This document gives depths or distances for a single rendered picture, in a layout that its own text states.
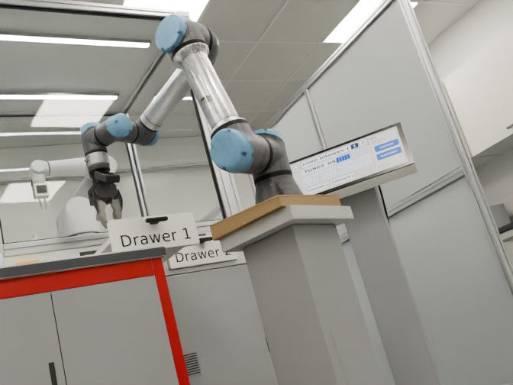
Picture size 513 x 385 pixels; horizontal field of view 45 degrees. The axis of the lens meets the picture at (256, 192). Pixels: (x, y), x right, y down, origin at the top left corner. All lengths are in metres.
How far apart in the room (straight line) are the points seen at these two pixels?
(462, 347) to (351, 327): 1.67
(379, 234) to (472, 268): 0.79
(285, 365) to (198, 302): 0.72
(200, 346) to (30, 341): 0.91
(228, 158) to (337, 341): 0.56
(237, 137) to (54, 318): 0.65
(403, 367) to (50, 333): 1.39
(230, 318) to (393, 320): 0.62
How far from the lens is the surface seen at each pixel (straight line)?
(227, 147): 1.69
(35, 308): 1.58
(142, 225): 1.99
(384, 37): 3.53
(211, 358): 2.35
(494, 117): 5.13
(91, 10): 2.78
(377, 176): 2.44
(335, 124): 3.88
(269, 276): 1.73
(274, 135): 1.83
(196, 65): 1.84
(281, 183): 1.78
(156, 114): 2.12
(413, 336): 2.47
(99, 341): 1.60
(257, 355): 2.44
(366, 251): 2.51
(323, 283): 1.69
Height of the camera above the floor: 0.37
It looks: 16 degrees up
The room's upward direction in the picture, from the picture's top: 16 degrees counter-clockwise
